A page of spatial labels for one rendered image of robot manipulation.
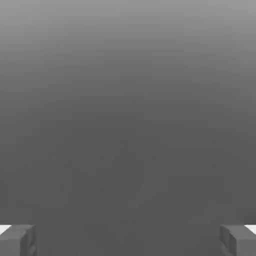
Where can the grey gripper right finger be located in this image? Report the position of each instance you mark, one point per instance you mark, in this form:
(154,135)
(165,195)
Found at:
(243,241)

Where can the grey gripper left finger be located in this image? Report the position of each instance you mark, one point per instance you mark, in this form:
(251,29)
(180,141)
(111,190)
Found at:
(14,240)

